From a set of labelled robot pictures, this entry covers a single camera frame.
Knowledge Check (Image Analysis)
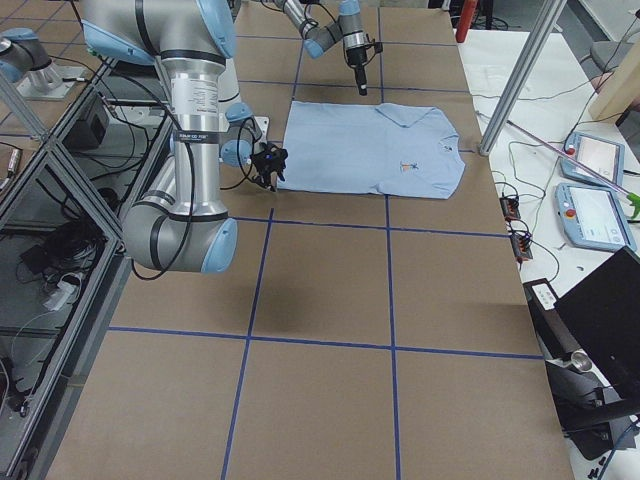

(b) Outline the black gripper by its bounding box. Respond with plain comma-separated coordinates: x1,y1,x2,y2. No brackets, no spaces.
346,46,368,96
251,142,288,192

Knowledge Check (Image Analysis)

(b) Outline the light blue t-shirt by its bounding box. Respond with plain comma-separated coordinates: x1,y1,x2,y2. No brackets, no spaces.
278,101,465,199

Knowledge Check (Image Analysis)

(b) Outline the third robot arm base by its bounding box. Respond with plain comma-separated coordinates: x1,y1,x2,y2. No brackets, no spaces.
1,27,85,100

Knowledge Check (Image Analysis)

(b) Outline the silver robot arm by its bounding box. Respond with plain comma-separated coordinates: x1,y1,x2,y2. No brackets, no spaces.
82,1,261,273
274,1,370,96

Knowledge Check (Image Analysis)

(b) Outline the red fire extinguisher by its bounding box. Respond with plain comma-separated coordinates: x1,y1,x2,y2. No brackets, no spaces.
455,0,478,44

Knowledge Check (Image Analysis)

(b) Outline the orange relay board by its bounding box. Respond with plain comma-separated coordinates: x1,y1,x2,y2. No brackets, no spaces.
499,196,521,221

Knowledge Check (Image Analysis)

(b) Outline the far teach pendant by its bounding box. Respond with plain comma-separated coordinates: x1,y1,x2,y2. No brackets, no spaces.
559,132,625,185

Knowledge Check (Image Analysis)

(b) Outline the teach pendant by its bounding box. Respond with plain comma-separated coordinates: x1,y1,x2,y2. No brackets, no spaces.
559,132,625,185
555,183,637,252

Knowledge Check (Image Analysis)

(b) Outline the near teach pendant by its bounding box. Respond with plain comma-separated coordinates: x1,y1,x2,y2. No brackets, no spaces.
555,183,637,252

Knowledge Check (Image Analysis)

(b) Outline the grabber reach stick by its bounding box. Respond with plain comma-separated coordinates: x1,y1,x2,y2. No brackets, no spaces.
506,120,639,219

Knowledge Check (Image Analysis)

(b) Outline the black box with label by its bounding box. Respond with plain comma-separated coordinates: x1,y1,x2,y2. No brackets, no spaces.
523,278,594,373

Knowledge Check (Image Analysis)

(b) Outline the black monitor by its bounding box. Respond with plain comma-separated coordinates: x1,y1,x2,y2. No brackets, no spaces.
555,247,639,398

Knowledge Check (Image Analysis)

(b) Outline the aluminium frame post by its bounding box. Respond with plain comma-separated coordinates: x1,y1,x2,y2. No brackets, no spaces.
478,1,593,157

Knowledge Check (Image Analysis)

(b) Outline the aluminium frame rack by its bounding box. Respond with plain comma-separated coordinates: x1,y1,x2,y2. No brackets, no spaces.
1,61,170,479

